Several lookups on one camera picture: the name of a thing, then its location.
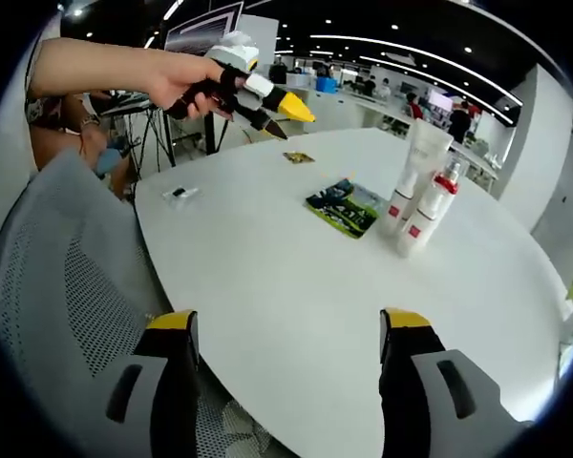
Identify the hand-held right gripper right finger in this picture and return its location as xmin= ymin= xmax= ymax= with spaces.
xmin=379 ymin=307 xmax=536 ymax=458

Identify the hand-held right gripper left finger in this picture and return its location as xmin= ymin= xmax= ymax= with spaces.
xmin=88 ymin=309 xmax=202 ymax=458

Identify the gold foil packet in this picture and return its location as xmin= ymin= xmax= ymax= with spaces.
xmin=282 ymin=150 xmax=315 ymax=166

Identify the white skincare tube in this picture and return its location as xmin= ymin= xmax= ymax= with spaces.
xmin=391 ymin=117 xmax=455 ymax=211

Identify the white skincare bottle red collar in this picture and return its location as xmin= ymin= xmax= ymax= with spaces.
xmin=429 ymin=159 xmax=462 ymax=225

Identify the person's left hand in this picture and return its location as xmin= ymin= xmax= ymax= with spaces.
xmin=147 ymin=59 xmax=249 ymax=123

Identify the long white counter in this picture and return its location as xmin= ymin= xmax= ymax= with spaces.
xmin=286 ymin=80 xmax=500 ymax=192

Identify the clear plastic bag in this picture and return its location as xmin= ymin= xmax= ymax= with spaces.
xmin=160 ymin=185 xmax=201 ymax=210

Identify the green and black packet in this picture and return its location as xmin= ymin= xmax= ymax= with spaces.
xmin=304 ymin=178 xmax=381 ymax=239

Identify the grey mesh chair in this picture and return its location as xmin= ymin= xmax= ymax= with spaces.
xmin=0 ymin=147 xmax=278 ymax=458

